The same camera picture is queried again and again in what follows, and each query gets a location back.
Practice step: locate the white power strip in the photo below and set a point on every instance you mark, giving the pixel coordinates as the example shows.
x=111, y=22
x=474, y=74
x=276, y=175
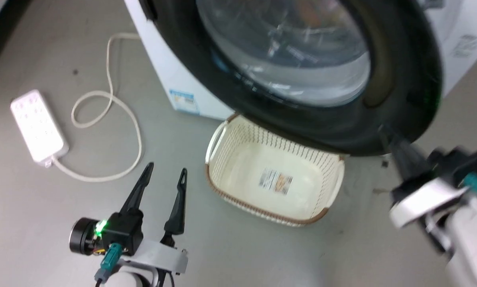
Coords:
x=37, y=123

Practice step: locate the white front-load washing machine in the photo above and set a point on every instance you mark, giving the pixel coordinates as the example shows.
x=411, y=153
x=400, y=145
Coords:
x=164, y=59

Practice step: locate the cream plastic laundry basket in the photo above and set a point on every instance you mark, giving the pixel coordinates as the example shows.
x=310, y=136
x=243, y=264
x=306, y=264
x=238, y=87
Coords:
x=242, y=159

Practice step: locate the black round washing machine door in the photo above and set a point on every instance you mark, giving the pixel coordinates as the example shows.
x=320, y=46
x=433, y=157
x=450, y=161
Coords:
x=406, y=79

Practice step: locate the white printed cardboard box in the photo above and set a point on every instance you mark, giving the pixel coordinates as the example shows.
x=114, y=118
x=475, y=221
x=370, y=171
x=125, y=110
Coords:
x=468, y=36

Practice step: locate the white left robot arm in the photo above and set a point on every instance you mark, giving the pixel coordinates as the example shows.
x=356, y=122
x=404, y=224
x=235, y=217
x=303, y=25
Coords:
x=131, y=279

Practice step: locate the blue energy label sticker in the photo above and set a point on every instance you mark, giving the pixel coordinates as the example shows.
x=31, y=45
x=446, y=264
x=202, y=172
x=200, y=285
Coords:
x=184, y=101

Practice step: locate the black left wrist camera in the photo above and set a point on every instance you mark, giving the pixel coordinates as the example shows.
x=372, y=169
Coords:
x=111, y=231

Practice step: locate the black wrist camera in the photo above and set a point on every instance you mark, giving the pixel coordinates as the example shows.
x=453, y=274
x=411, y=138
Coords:
x=111, y=231
x=460, y=163

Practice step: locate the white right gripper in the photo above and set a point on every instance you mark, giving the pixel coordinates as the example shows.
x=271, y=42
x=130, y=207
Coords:
x=422, y=201

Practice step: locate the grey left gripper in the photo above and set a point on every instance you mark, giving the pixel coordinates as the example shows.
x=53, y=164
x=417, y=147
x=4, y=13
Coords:
x=156, y=257

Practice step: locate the barcode sticker with orange print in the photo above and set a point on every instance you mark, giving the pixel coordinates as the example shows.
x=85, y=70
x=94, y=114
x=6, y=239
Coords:
x=276, y=181

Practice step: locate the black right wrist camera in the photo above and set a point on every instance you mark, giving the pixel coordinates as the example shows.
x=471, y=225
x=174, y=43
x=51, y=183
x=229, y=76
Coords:
x=460, y=163

